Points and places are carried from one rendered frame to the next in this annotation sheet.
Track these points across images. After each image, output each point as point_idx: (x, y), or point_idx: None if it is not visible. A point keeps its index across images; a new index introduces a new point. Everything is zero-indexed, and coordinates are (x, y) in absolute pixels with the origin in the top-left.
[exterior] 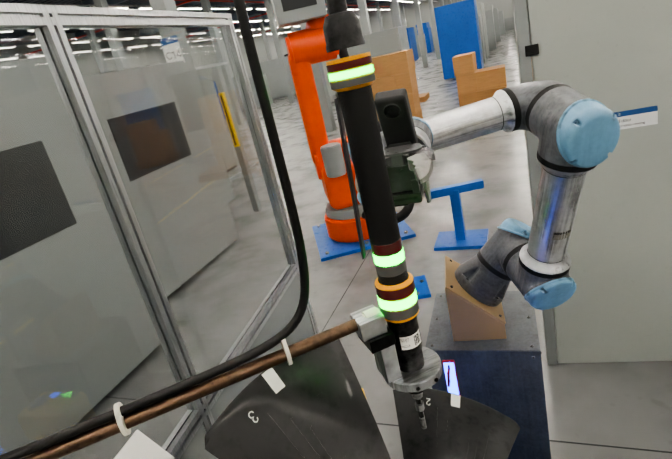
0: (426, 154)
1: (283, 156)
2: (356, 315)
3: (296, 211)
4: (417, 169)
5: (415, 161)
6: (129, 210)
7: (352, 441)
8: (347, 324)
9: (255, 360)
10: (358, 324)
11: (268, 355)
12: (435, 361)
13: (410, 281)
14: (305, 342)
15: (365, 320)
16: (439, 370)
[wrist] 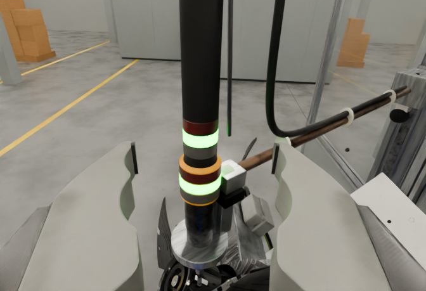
0: (18, 280)
1: None
2: (238, 167)
3: (271, 37)
4: (126, 141)
5: (113, 195)
6: None
7: (264, 286)
8: (243, 160)
9: (298, 137)
10: (232, 160)
11: (291, 140)
12: (175, 238)
13: (181, 156)
14: (270, 148)
15: (227, 162)
16: (173, 231)
